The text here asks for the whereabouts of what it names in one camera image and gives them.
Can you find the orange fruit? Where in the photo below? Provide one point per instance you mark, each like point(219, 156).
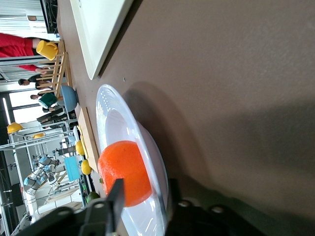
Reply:
point(123, 167)

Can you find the wooden cutting board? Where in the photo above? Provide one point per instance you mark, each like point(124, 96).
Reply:
point(86, 132)

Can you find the yellow hard hat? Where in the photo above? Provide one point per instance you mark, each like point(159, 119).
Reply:
point(14, 127)
point(39, 135)

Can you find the yellow mug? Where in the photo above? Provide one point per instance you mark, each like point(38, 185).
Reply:
point(46, 50)

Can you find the green avocado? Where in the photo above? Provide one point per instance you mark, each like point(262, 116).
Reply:
point(93, 197)

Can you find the yellow lemon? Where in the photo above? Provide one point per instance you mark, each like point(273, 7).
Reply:
point(79, 148)
point(86, 167)

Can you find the cyan box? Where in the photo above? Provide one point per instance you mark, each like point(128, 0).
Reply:
point(72, 169)

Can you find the person in green top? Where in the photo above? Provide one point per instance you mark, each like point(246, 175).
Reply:
point(49, 99)

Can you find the person in red top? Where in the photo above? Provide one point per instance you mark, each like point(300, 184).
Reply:
point(14, 48)

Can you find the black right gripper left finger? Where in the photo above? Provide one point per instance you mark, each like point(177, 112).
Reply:
point(118, 194)

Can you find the blue bowl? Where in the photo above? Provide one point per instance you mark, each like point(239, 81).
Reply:
point(69, 98)

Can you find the white round plate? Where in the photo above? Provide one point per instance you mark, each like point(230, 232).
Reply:
point(115, 123)

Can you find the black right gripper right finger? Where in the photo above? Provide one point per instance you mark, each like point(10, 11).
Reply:
point(173, 194)

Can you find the cream bear print tray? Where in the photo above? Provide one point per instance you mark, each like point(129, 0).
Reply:
point(98, 29)

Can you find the grey blue background robot arm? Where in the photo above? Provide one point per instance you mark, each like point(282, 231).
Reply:
point(40, 172)

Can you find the brown table mat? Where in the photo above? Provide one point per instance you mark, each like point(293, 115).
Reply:
point(221, 73)

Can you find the wooden drying rack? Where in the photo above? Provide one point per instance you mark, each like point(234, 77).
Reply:
point(60, 71)

